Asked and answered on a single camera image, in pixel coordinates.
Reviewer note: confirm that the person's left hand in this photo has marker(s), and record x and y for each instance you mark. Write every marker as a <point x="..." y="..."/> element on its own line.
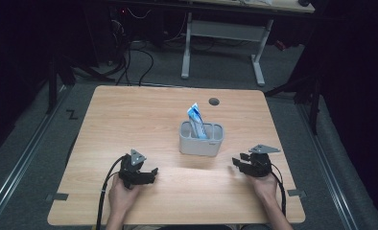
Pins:
<point x="121" y="196"/>

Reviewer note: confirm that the metal floor rail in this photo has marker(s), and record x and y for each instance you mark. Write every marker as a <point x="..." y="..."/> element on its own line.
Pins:
<point x="24" y="159"/>
<point x="327" y="166"/>

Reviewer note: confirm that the black metal stand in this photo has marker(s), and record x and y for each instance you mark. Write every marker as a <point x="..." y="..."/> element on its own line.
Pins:
<point x="52" y="83"/>
<point x="311" y="92"/>

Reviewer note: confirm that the grey toothbrush holder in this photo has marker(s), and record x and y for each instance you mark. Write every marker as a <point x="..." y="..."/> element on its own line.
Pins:
<point x="198" y="147"/>

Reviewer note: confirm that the blue and white toothpaste tube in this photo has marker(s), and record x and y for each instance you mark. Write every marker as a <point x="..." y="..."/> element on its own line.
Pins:
<point x="197" y="121"/>

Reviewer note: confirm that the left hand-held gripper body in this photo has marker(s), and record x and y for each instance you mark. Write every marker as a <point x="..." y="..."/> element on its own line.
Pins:
<point x="131" y="171"/>

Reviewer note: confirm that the white-framed desk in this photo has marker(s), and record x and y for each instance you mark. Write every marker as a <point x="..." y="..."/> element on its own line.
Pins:
<point x="224" y="30"/>

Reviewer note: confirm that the dark tape strip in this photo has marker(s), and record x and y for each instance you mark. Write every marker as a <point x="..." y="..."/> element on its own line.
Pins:
<point x="57" y="197"/>

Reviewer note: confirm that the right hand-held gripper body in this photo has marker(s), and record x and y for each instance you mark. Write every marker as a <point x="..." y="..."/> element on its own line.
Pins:
<point x="260" y="163"/>

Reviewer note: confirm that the person's right hand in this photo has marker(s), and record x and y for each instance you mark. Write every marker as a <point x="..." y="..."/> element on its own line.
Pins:
<point x="265" y="188"/>

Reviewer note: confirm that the black table grommet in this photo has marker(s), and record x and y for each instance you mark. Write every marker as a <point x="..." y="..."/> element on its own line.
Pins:
<point x="214" y="101"/>

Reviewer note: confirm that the grey tape strip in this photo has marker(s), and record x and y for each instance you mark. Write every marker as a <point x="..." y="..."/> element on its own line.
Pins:
<point x="296" y="193"/>

